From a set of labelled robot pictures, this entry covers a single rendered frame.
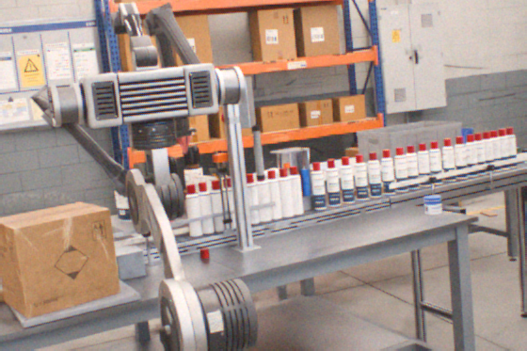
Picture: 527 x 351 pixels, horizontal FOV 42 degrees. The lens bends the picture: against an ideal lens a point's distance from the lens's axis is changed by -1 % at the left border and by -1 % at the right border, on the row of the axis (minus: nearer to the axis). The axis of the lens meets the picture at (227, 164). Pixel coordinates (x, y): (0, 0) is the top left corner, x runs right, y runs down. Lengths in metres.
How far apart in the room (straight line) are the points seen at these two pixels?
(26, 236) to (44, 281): 0.15
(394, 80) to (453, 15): 1.38
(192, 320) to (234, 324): 0.11
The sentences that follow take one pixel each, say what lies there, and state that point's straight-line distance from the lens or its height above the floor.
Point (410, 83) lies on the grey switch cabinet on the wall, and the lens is 8.05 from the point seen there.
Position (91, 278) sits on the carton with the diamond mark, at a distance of 2.14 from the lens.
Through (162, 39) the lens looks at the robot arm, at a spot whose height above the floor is 1.64.
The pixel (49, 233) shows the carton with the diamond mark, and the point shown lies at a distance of 2.07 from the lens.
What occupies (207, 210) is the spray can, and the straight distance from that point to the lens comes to 2.67.
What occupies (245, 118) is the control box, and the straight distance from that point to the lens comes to 2.55.
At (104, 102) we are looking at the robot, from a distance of 2.01.
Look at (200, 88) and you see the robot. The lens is 2.07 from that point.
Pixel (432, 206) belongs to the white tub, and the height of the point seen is 0.87.
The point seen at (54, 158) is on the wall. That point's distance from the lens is 7.09.
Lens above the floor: 1.47
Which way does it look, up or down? 7 degrees down
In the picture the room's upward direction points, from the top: 6 degrees counter-clockwise
